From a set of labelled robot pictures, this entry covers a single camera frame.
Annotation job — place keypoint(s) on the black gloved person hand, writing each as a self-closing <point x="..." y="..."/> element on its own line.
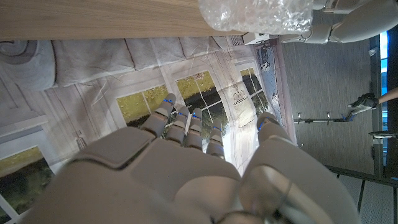
<point x="367" y="102"/>

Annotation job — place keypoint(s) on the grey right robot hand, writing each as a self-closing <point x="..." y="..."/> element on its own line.
<point x="168" y="180"/>

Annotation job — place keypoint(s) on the clear bubble wrap sheet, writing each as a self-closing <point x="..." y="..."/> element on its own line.
<point x="255" y="15"/>

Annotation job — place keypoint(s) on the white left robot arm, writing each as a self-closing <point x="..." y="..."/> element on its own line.
<point x="357" y="21"/>

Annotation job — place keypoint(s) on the bare person forearm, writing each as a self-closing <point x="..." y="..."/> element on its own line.
<point x="388" y="97"/>

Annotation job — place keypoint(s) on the white power strip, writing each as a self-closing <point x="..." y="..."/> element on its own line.
<point x="255" y="38"/>

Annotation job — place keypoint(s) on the printed window backdrop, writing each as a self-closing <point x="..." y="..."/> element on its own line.
<point x="93" y="68"/>

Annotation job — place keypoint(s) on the metal wall hook rail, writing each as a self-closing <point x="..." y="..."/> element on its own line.
<point x="323" y="120"/>

